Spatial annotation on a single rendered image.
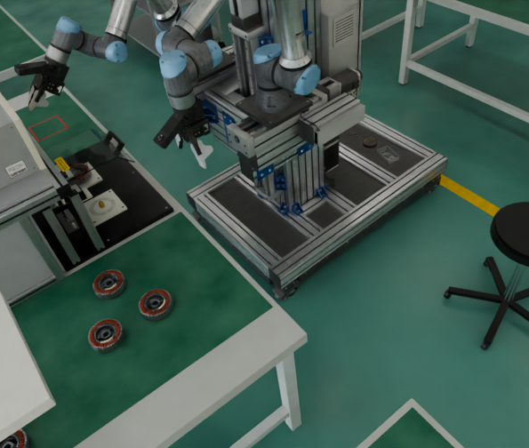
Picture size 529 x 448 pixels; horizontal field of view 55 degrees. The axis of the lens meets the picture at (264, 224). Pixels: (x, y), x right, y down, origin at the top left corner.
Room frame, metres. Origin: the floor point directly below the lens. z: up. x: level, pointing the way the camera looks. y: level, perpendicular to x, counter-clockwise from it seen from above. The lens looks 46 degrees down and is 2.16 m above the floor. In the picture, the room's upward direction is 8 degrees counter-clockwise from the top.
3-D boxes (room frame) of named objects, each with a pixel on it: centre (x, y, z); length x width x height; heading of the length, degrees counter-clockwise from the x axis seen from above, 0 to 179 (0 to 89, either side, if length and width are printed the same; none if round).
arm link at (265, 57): (1.72, -0.11, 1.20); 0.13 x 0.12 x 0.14; 41
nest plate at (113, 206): (1.55, 0.65, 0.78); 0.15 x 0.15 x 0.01; 31
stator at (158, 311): (1.03, 0.40, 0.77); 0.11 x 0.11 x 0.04
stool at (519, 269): (1.26, -1.11, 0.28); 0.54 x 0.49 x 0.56; 121
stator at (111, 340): (0.93, 0.56, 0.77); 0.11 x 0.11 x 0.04
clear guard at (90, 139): (1.53, 0.64, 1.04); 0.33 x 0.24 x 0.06; 121
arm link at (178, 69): (1.31, 0.18, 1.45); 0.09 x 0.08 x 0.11; 131
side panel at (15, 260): (1.16, 0.88, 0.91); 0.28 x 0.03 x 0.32; 121
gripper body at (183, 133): (1.31, 0.18, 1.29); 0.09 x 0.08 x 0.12; 123
